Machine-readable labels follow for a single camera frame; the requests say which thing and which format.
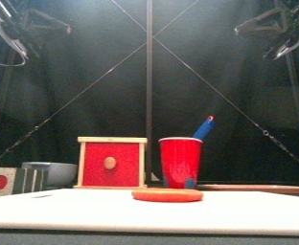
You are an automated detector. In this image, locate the diagonal brace wire with turnbuckle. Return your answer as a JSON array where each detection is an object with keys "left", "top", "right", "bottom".
[{"left": 110, "top": 0, "right": 299, "bottom": 175}]

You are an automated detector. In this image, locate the grey bowl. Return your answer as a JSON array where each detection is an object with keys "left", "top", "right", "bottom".
[{"left": 20, "top": 161, "right": 79, "bottom": 188}]

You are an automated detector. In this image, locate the white cutting board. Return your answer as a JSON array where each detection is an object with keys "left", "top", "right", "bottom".
[{"left": 0, "top": 188, "right": 299, "bottom": 238}]

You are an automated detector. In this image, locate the wooden drawer box frame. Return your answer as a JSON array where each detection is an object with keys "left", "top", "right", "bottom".
[{"left": 73, "top": 136, "right": 150, "bottom": 189}]

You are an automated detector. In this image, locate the black vertical frame pole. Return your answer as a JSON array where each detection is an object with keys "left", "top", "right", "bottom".
[{"left": 144, "top": 0, "right": 155, "bottom": 184}]

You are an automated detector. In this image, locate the orange dough disc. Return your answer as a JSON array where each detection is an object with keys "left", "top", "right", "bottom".
[{"left": 131, "top": 187, "right": 205, "bottom": 204}]

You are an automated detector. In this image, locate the dark side frame pole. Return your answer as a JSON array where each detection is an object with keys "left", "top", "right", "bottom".
[{"left": 285, "top": 52, "right": 299, "bottom": 164}]

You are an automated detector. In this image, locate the red drawer with wooden knob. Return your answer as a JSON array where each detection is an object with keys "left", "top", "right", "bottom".
[{"left": 81, "top": 142, "right": 140, "bottom": 188}]

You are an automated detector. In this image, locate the striped box with red dot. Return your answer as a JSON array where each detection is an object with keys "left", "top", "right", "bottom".
[{"left": 0, "top": 167, "right": 49, "bottom": 198}]

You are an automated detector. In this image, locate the blue handled tool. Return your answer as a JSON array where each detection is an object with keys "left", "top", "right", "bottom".
[{"left": 192, "top": 115, "right": 217, "bottom": 142}]

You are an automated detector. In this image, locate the red plastic cup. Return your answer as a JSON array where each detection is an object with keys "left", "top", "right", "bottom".
[{"left": 158, "top": 137, "right": 205, "bottom": 190}]

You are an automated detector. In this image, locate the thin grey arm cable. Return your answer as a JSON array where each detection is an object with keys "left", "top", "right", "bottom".
[{"left": 0, "top": 52, "right": 29, "bottom": 68}]

